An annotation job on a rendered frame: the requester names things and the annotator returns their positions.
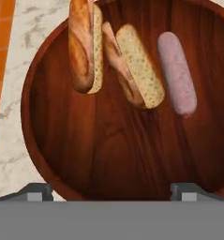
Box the brown bread bun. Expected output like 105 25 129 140
67 0 104 96
101 21 166 111

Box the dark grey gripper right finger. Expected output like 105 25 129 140
170 182 224 203

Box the brown wooden bowl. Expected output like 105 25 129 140
20 0 224 202

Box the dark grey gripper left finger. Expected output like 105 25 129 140
0 182 54 203

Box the pink sausage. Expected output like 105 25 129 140
157 31 199 119

